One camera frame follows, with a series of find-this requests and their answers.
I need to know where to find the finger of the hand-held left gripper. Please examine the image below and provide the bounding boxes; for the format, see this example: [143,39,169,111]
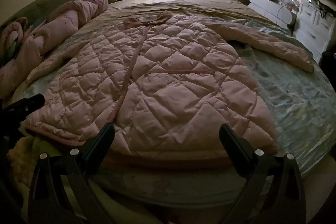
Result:
[7,94,46,119]

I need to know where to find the yellow fluffy cloth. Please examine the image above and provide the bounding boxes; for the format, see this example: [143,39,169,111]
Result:
[7,135,37,185]

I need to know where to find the pink quilted jacket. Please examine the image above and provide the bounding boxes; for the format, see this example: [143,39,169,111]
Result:
[25,11,315,161]

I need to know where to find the white drawer dresser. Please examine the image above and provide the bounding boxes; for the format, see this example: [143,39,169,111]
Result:
[293,0,336,63]

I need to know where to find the pink rolled duvet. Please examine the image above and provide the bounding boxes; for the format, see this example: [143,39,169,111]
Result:
[0,0,109,98]

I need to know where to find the beige bed sheet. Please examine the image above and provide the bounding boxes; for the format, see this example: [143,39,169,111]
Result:
[108,0,276,28]

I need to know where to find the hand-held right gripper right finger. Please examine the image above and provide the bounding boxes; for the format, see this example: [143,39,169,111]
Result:
[218,123,307,224]

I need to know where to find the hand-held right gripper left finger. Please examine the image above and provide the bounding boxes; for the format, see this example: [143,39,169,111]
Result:
[28,123,116,224]

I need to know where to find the floral rolled blanket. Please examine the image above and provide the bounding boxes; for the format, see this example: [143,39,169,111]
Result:
[0,17,29,67]

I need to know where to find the white scalloped vanity table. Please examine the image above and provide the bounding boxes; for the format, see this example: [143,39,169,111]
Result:
[236,0,298,30]

